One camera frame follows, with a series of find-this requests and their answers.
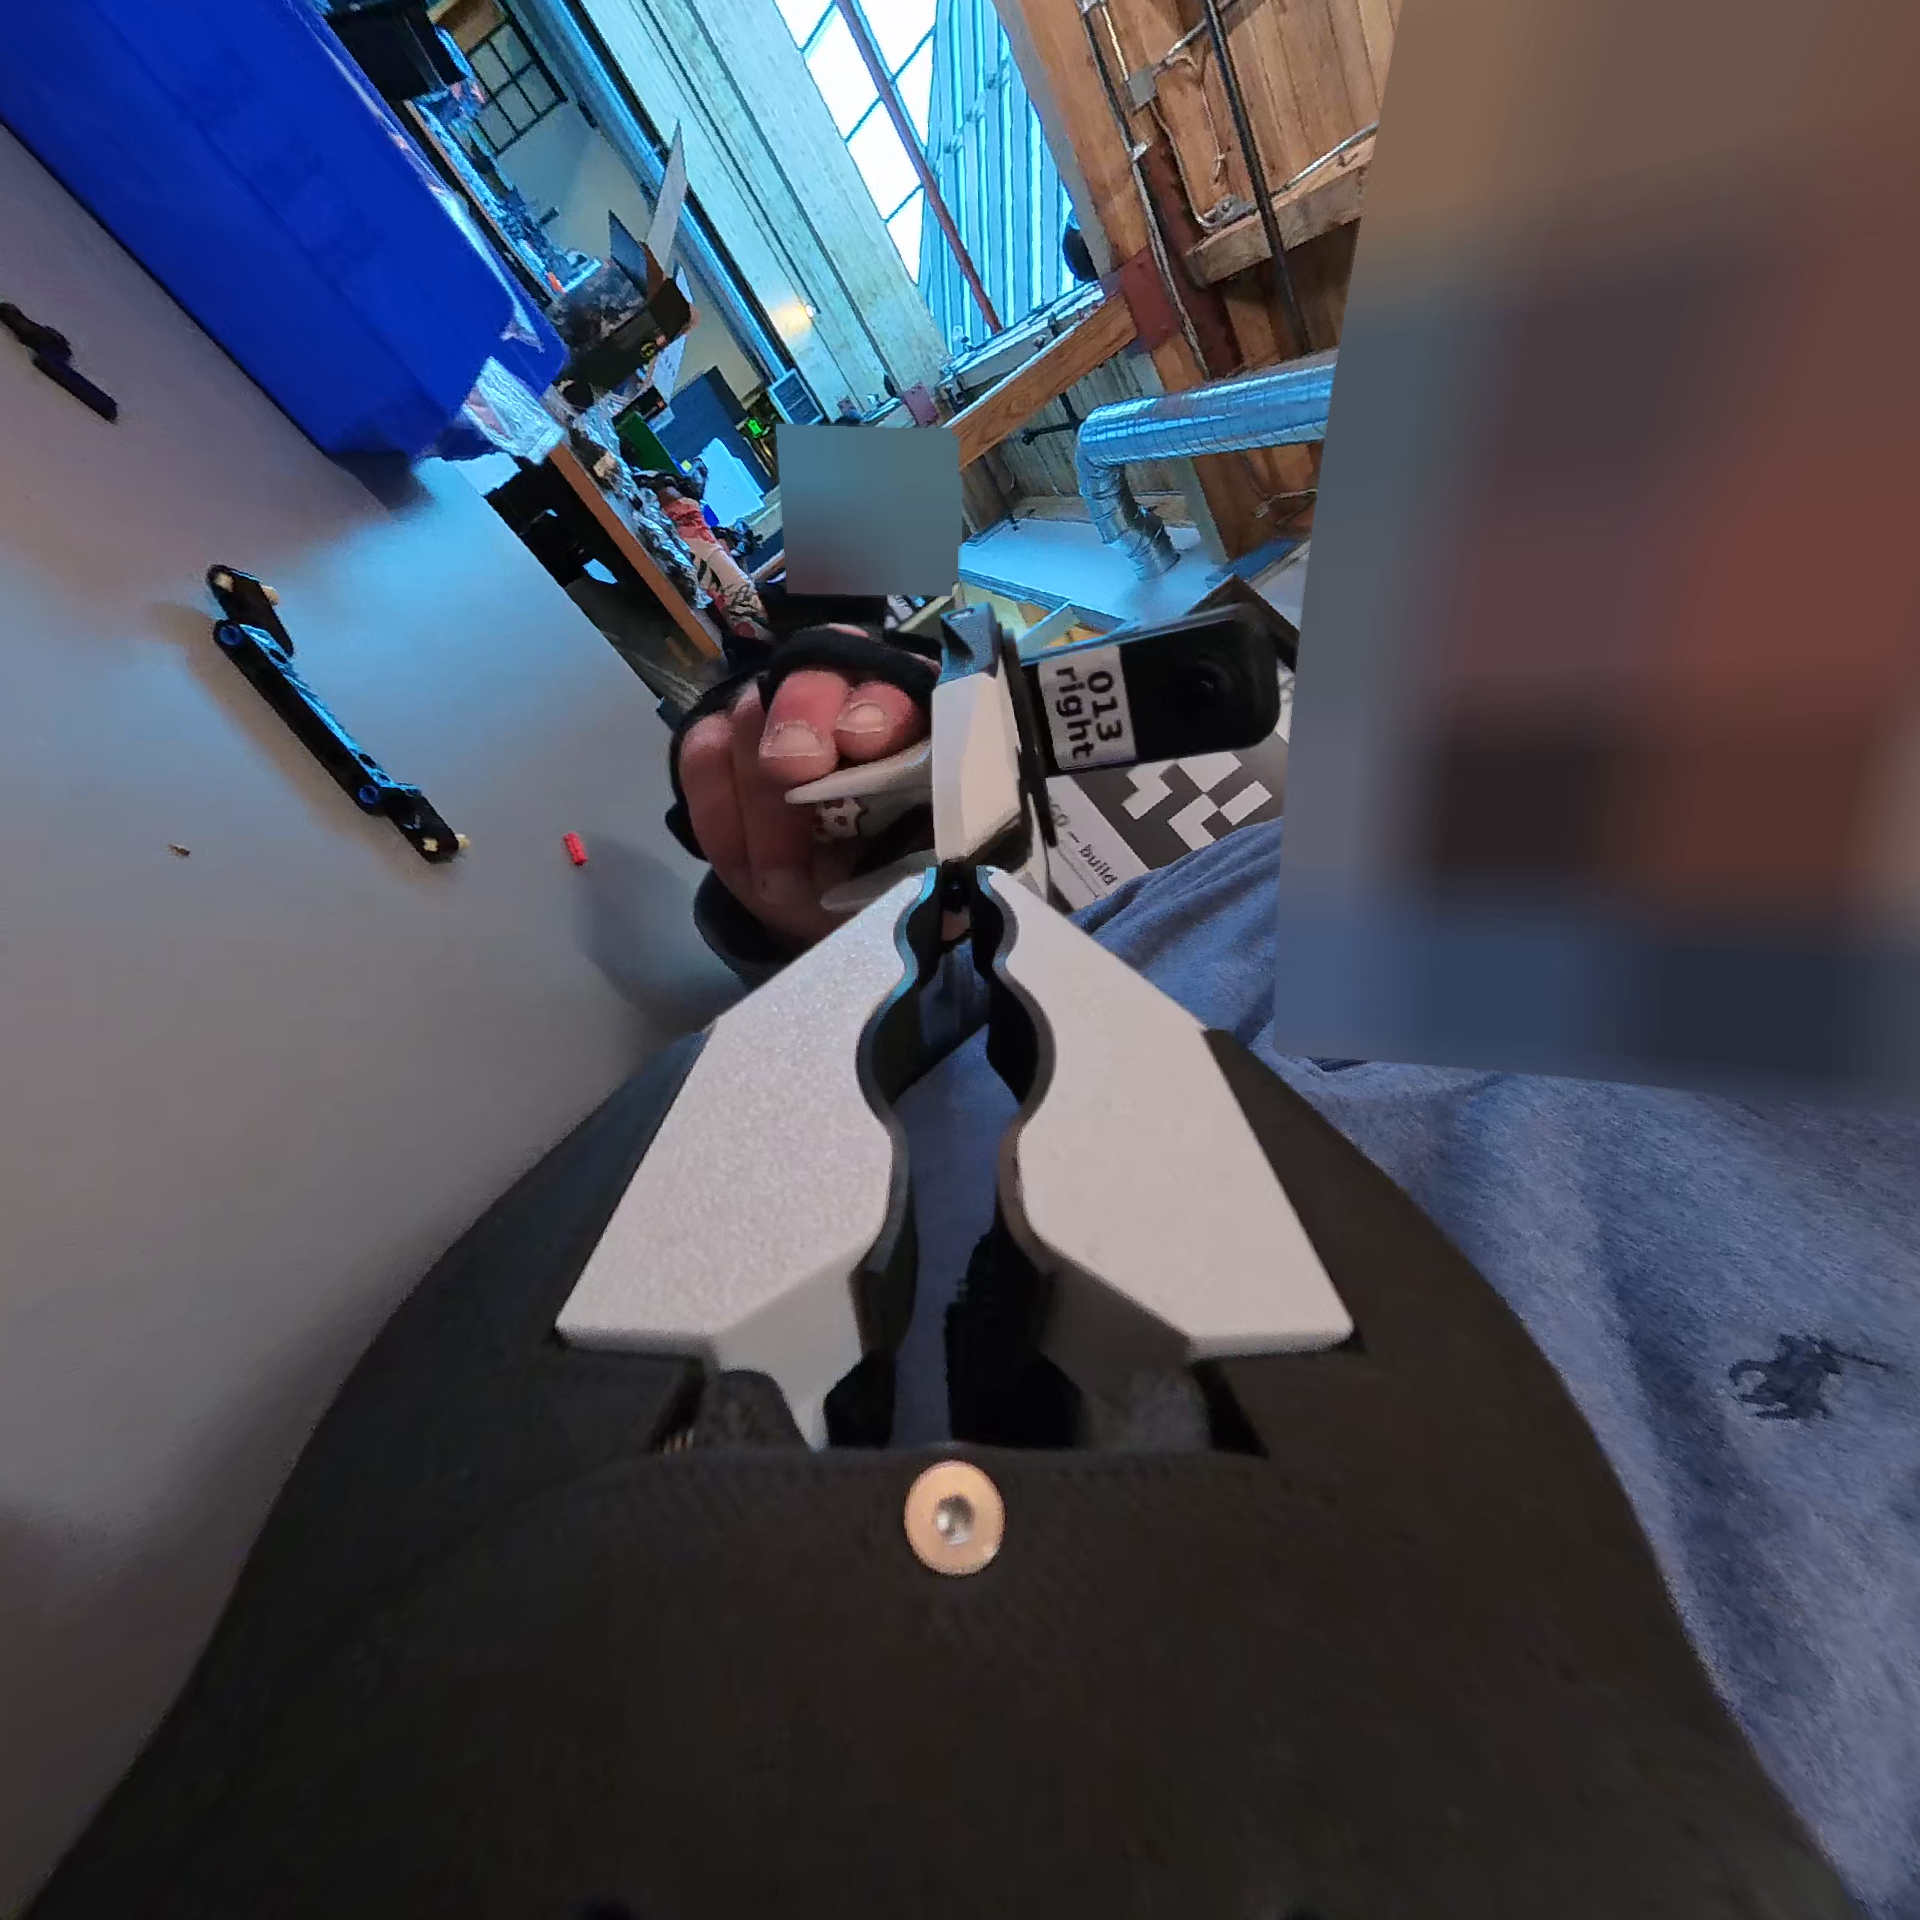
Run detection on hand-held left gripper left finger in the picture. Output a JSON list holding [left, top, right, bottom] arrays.
[[554, 879, 954, 1446]]

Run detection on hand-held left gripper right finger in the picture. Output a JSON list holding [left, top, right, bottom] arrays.
[[972, 875, 1359, 1430]]

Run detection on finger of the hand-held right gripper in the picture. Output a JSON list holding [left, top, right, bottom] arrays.
[[997, 704, 1060, 881], [930, 666, 1031, 872]]

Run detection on person's right forearm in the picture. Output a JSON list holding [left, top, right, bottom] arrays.
[[689, 884, 820, 993]]

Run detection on person's right hand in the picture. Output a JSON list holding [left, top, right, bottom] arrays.
[[692, 666, 939, 951]]

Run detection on paper with printed tag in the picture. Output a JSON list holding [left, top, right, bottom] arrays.
[[1041, 735, 1295, 915]]

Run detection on person's blue sweater torso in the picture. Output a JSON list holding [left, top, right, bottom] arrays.
[[1049, 816, 1920, 1920]]

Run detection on wooden workbench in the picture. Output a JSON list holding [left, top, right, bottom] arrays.
[[494, 426, 729, 708]]

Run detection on dark cardboard box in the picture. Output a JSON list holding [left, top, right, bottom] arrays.
[[546, 210, 699, 362]]

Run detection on clear plastic parts bags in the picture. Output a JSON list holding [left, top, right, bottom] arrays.
[[433, 352, 580, 460]]

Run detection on black gear rack assembly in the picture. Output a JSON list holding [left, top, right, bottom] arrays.
[[206, 565, 474, 865]]

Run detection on blue storage bin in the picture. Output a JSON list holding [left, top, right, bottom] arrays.
[[0, 0, 572, 460]]

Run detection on silver air duct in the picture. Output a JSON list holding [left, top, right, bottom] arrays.
[[1076, 352, 1337, 582]]

